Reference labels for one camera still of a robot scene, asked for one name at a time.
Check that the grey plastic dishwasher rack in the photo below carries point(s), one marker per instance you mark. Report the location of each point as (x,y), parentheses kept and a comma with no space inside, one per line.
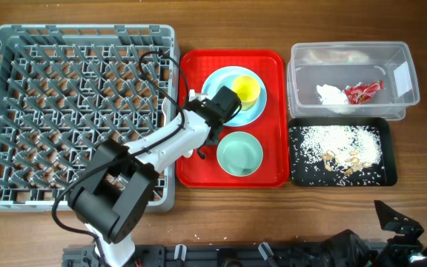
(65,89)

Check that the yellow plastic cup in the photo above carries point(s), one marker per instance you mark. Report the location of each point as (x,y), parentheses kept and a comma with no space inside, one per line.
(247,89)

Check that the green plastic bowl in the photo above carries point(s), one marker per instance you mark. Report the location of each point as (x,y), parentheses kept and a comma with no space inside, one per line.
(239,154)

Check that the peanut shells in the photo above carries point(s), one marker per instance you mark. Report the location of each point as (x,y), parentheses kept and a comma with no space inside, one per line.
(346,167)

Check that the clear plastic waste bin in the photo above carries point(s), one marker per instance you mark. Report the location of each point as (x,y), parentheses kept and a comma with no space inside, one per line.
(343,64)

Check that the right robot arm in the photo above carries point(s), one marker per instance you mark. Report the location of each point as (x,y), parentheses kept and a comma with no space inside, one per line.
(348,249)

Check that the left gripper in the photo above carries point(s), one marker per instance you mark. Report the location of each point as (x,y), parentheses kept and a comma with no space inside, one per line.
(213,142)

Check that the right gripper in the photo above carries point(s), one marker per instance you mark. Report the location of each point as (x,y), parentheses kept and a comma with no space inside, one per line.
(409,245)

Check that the crumpled white paper napkin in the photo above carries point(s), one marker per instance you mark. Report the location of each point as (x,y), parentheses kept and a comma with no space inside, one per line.
(330,95)

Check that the pile of white rice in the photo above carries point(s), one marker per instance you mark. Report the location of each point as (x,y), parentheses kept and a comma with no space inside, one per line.
(314,141)

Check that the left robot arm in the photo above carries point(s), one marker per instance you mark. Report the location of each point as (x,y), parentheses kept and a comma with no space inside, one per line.
(114,190)

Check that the light blue plate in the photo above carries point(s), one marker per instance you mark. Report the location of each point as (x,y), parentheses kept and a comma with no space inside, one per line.
(225,76)

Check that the red plastic serving tray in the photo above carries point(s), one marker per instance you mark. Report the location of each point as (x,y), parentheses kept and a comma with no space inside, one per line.
(271,128)

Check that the red snack wrapper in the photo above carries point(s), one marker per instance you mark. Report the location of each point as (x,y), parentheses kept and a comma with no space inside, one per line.
(362,93)

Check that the black food waste tray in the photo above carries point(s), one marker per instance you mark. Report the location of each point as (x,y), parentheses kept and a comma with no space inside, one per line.
(384,174)

